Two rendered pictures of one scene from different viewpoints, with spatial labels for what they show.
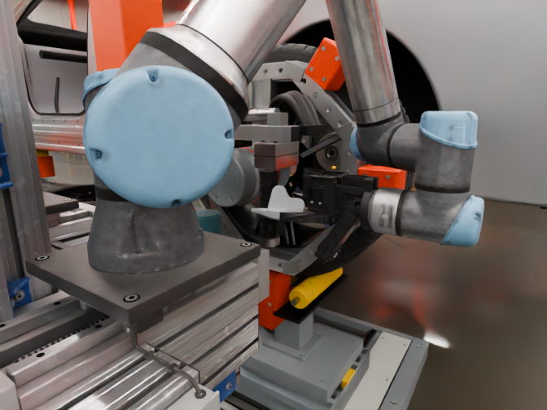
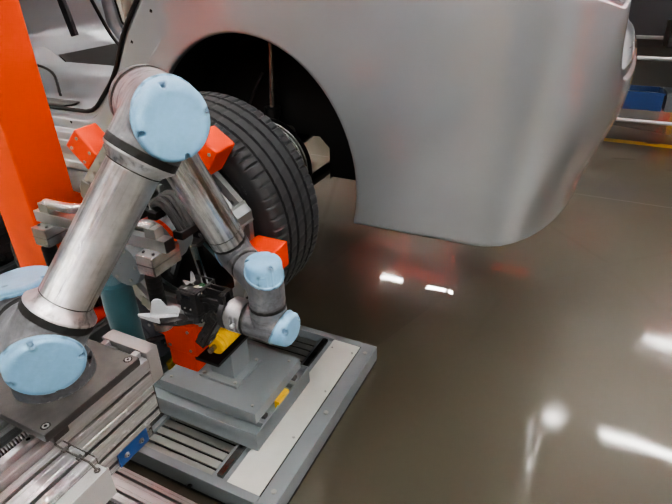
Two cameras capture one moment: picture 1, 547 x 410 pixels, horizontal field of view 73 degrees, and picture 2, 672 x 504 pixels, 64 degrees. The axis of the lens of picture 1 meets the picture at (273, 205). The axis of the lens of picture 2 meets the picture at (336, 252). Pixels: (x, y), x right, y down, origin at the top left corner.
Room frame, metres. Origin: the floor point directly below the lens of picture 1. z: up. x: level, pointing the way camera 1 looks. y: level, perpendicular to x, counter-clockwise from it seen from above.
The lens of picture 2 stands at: (-0.38, -0.28, 1.53)
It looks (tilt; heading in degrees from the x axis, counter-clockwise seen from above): 30 degrees down; 353
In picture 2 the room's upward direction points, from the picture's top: 2 degrees counter-clockwise
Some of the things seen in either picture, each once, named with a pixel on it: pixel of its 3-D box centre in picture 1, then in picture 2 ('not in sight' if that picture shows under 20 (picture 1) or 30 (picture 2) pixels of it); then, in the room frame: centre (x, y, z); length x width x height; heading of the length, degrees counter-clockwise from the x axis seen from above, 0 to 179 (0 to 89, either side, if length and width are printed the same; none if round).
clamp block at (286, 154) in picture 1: (277, 153); (158, 256); (0.73, -0.01, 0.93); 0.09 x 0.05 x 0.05; 147
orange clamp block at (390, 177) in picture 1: (381, 182); (265, 256); (0.82, -0.24, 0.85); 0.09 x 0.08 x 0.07; 57
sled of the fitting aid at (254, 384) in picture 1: (285, 360); (226, 385); (1.15, -0.04, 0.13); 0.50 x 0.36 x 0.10; 57
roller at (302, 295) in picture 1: (317, 282); (238, 323); (1.01, -0.13, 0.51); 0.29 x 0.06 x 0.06; 147
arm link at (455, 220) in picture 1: (439, 215); (270, 322); (0.53, -0.25, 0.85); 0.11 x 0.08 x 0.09; 57
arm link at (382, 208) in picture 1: (387, 211); (238, 315); (0.57, -0.18, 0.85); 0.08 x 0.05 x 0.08; 147
